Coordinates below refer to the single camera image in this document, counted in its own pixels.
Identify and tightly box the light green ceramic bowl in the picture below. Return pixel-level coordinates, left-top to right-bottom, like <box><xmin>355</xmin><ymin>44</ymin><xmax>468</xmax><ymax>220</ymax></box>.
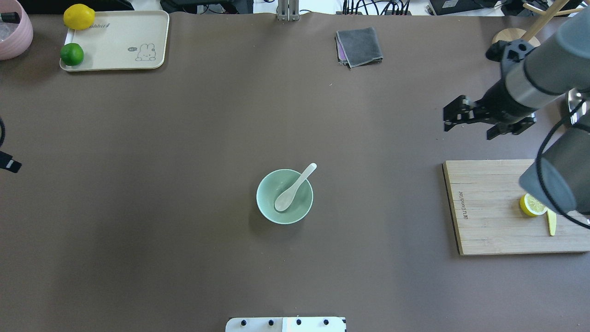
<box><xmin>255</xmin><ymin>169</ymin><xmax>314</xmax><ymax>225</ymax></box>

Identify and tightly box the pink cloth under grey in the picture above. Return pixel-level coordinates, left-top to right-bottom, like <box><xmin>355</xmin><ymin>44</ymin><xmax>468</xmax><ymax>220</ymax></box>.
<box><xmin>335</xmin><ymin>36</ymin><xmax>348</xmax><ymax>66</ymax></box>

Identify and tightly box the white ceramic spoon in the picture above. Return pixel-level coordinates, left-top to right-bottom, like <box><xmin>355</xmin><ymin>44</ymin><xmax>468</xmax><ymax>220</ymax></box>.
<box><xmin>274</xmin><ymin>163</ymin><xmax>318</xmax><ymax>212</ymax></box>

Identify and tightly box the grey folded cloth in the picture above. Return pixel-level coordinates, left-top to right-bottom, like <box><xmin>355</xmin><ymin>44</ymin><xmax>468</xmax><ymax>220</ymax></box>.
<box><xmin>336</xmin><ymin>27</ymin><xmax>384</xmax><ymax>69</ymax></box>

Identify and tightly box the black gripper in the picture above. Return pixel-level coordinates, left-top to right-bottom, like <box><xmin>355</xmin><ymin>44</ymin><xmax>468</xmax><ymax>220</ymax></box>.
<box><xmin>443</xmin><ymin>39</ymin><xmax>541</xmax><ymax>141</ymax></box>

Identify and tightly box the bamboo cutting board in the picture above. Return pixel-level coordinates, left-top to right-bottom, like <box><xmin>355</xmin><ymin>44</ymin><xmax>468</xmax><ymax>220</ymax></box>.
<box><xmin>442</xmin><ymin>159</ymin><xmax>590</xmax><ymax>255</ymax></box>

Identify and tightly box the green lime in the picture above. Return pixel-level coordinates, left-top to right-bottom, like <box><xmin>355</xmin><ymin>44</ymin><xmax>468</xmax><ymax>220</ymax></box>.
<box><xmin>60</xmin><ymin>43</ymin><xmax>84</xmax><ymax>66</ymax></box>

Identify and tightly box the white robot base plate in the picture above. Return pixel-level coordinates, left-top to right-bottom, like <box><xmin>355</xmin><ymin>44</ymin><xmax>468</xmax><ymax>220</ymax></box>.
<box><xmin>225</xmin><ymin>316</ymin><xmax>347</xmax><ymax>332</ymax></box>

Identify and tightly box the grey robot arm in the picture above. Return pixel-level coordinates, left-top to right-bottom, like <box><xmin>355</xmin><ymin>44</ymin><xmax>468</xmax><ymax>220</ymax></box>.
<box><xmin>442</xmin><ymin>8</ymin><xmax>590</xmax><ymax>229</ymax></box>

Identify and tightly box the wooden stand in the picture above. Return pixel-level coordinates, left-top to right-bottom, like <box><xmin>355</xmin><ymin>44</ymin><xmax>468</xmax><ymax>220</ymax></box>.
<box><xmin>492</xmin><ymin>0</ymin><xmax>589</xmax><ymax>47</ymax></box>

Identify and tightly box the half lemon slice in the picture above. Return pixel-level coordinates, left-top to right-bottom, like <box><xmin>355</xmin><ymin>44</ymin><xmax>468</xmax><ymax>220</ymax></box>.
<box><xmin>519</xmin><ymin>193</ymin><xmax>548</xmax><ymax>217</ymax></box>

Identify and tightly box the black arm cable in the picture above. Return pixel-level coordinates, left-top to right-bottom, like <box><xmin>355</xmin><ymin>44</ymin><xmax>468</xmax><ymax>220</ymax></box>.
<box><xmin>536</xmin><ymin>99</ymin><xmax>590</xmax><ymax>230</ymax></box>

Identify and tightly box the beige bear print tray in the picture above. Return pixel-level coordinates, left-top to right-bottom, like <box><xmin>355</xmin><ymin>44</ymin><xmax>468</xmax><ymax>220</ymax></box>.
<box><xmin>59</xmin><ymin>10</ymin><xmax>170</xmax><ymax>72</ymax></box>

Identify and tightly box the pink ribbed bowl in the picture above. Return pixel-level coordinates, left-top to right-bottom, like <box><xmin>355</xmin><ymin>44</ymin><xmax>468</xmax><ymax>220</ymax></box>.
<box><xmin>0</xmin><ymin>0</ymin><xmax>33</xmax><ymax>61</ymax></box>

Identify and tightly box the yellow lemon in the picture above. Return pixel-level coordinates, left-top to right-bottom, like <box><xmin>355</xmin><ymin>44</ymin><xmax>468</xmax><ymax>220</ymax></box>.
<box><xmin>63</xmin><ymin>4</ymin><xmax>95</xmax><ymax>31</ymax></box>

